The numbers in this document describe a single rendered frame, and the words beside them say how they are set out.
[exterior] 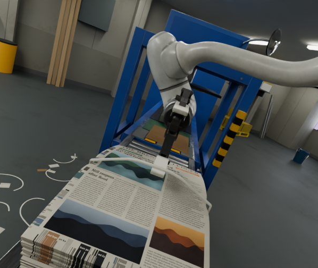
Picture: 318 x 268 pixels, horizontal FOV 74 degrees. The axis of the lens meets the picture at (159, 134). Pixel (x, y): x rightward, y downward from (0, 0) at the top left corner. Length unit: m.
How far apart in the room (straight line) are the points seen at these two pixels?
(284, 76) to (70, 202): 0.56
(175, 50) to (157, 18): 6.24
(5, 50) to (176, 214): 5.58
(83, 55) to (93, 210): 6.12
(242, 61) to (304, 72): 0.15
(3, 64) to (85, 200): 5.55
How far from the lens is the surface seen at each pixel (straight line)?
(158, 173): 0.45
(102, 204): 0.41
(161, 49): 0.67
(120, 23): 6.56
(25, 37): 6.43
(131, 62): 1.62
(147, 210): 0.42
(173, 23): 1.72
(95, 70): 6.52
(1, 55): 5.86
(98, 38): 6.45
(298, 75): 0.63
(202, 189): 0.56
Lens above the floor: 1.38
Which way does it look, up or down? 18 degrees down
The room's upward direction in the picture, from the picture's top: 21 degrees clockwise
